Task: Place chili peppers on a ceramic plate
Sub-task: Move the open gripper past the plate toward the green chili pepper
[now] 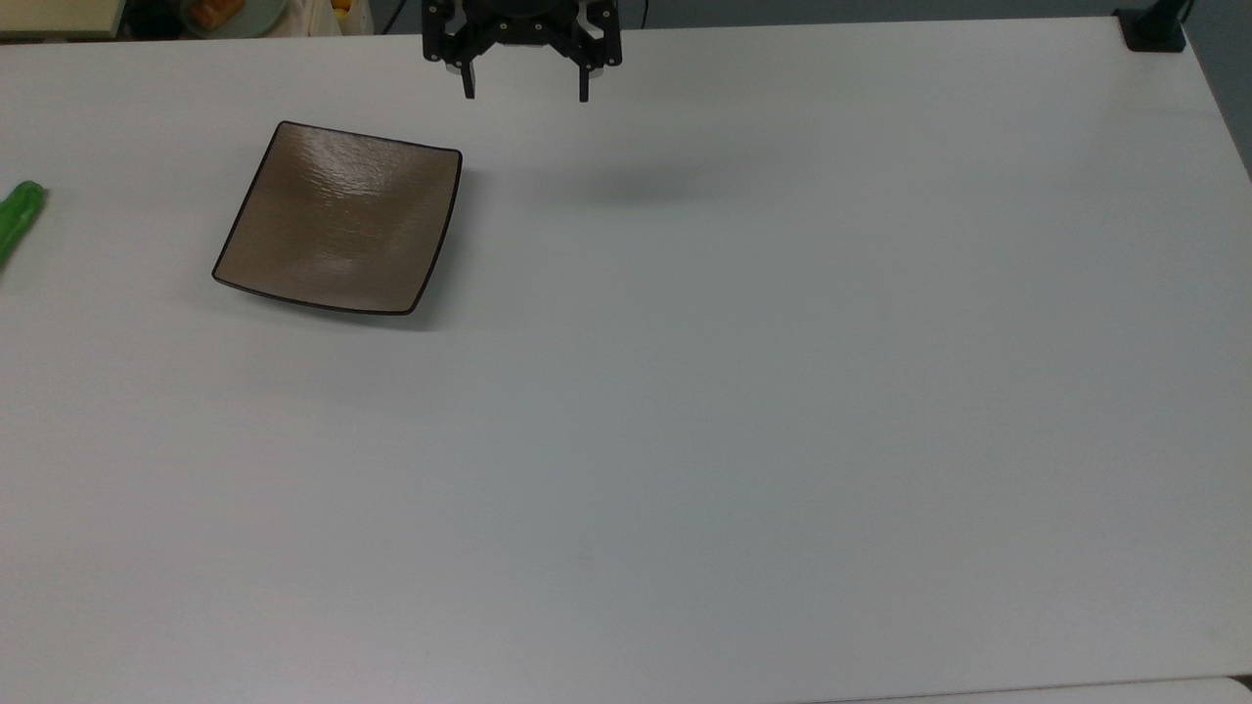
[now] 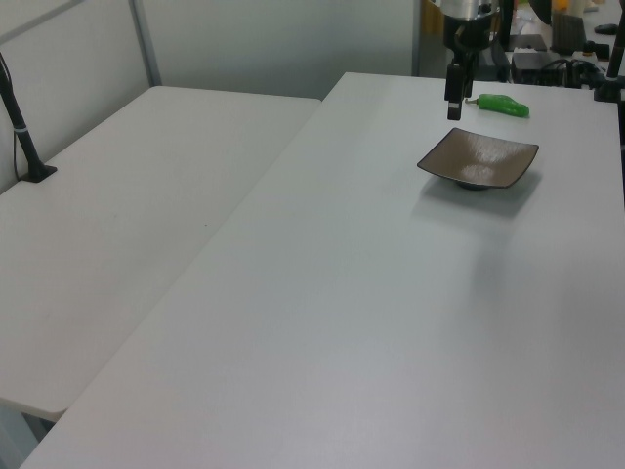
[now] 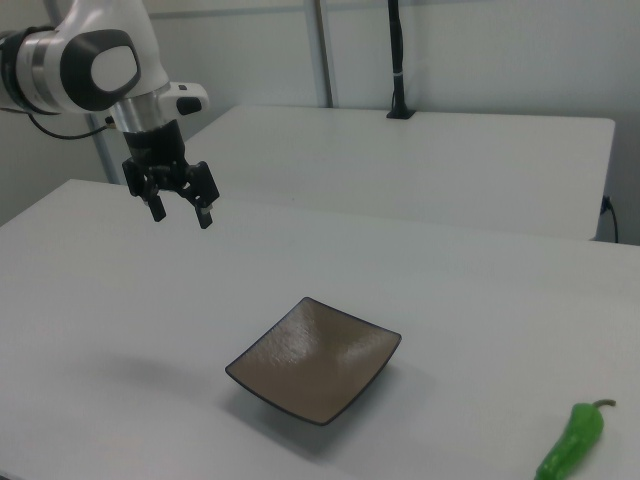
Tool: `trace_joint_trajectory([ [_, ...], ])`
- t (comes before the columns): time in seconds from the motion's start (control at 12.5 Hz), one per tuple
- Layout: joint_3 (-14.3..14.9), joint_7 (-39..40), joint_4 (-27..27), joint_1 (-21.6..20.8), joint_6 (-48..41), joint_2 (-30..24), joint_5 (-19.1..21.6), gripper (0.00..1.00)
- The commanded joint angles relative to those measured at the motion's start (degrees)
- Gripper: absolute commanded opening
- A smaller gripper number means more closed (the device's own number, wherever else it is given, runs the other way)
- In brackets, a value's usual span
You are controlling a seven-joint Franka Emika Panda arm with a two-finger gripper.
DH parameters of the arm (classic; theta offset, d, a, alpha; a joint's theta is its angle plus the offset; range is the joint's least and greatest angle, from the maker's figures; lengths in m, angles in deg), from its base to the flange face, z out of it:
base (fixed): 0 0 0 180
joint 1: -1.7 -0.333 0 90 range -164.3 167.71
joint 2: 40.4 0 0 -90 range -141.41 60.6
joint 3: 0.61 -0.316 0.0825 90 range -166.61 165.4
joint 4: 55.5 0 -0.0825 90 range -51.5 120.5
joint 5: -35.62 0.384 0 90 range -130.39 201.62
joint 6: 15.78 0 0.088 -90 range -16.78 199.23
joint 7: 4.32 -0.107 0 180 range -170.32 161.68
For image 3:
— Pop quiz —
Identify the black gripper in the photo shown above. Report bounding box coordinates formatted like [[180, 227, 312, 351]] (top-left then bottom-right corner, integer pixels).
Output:
[[121, 119, 222, 230]]

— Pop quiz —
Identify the green chili pepper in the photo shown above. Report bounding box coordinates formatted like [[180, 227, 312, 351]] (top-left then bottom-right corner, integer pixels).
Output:
[[533, 398, 618, 480]]

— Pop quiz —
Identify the square brown ceramic plate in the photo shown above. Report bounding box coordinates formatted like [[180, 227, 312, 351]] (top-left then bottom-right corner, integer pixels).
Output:
[[224, 296, 403, 427]]

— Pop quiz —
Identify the white adjacent table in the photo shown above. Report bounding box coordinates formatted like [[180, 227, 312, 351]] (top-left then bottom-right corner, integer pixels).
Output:
[[182, 103, 617, 242]]

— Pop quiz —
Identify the grey frame post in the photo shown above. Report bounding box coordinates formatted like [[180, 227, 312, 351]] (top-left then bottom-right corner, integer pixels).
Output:
[[88, 113, 115, 185]]

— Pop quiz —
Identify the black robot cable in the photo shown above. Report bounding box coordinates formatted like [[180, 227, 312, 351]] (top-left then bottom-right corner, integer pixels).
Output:
[[0, 104, 117, 140]]

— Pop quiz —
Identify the silver partition post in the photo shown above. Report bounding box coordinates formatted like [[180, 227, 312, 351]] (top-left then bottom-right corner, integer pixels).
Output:
[[313, 0, 336, 108]]

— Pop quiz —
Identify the black camera stand pole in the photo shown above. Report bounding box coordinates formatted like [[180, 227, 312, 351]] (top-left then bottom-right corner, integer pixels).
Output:
[[385, 0, 417, 121]]

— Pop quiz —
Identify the black wall power cable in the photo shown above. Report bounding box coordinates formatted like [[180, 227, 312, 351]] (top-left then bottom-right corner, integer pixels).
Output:
[[601, 195, 621, 244]]

